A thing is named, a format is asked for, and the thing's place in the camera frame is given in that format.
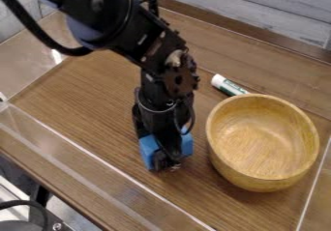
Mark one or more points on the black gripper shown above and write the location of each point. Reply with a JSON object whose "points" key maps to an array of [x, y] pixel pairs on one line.
{"points": [[168, 124]]}

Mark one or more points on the clear acrylic front barrier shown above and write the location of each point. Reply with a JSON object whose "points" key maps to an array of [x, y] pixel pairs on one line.
{"points": [[76, 144]]}

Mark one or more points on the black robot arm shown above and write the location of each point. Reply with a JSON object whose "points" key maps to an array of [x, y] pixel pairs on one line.
{"points": [[129, 27]]}

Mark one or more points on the brown wooden bowl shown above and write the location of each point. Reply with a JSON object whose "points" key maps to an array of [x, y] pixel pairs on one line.
{"points": [[263, 142]]}

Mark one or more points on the white green glue stick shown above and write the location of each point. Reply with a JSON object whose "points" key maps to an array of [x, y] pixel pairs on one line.
{"points": [[227, 86]]}

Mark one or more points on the blue foam block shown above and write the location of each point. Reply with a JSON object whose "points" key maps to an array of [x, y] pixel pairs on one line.
{"points": [[149, 145]]}

